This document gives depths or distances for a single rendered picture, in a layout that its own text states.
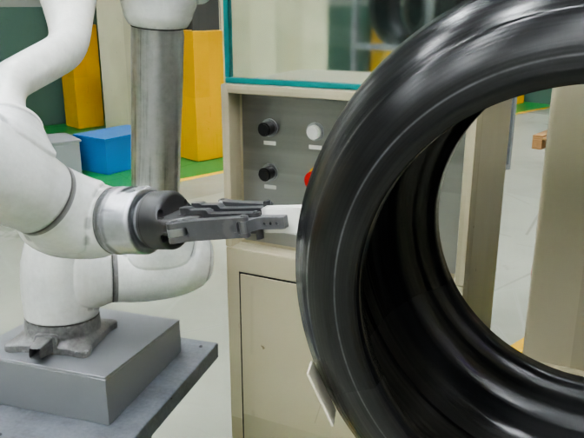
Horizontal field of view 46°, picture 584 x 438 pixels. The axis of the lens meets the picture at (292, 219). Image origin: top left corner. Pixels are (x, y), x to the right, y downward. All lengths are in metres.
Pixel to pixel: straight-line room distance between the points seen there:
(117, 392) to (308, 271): 0.83
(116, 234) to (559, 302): 0.60
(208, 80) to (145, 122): 5.20
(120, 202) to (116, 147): 5.40
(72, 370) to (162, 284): 0.25
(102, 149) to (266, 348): 4.74
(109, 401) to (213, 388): 1.39
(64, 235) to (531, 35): 0.60
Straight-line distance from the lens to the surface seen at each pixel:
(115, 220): 0.88
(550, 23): 0.57
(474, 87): 0.57
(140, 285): 1.47
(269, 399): 1.70
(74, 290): 1.46
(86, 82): 8.69
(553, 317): 1.03
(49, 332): 1.50
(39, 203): 0.87
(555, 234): 0.98
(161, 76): 1.36
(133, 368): 1.48
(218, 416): 2.62
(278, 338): 1.61
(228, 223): 0.79
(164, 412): 1.50
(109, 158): 6.24
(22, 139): 0.86
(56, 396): 1.48
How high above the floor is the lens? 1.43
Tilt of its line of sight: 17 degrees down
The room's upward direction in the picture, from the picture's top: straight up
